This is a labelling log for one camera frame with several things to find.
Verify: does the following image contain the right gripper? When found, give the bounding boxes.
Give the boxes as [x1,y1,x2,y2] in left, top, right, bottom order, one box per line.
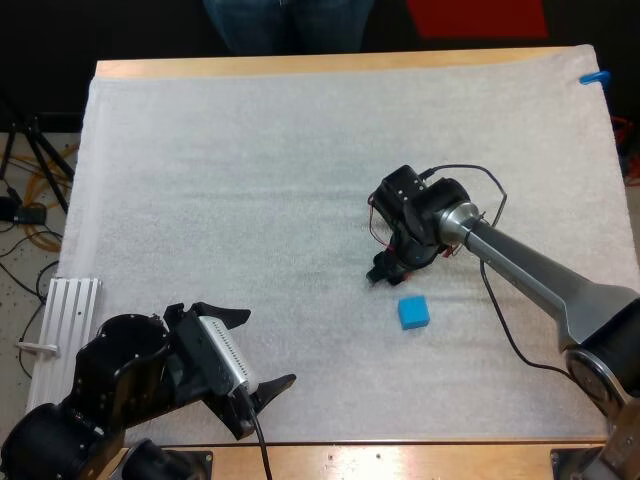
[367,229,442,288]

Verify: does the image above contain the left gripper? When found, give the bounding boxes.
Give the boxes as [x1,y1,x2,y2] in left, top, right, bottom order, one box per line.
[163,301,298,441]

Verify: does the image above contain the blue cube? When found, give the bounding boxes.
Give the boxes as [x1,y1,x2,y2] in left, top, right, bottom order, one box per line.
[397,295,431,332]

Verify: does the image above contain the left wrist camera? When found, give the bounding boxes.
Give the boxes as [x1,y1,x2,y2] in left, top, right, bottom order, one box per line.
[198,315,262,397]

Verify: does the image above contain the black camera cable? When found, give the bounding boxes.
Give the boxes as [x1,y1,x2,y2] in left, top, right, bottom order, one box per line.
[239,387,275,480]
[418,164,574,374]

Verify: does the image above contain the ribbed aluminium rail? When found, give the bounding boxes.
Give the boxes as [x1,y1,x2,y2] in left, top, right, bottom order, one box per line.
[25,277,103,414]

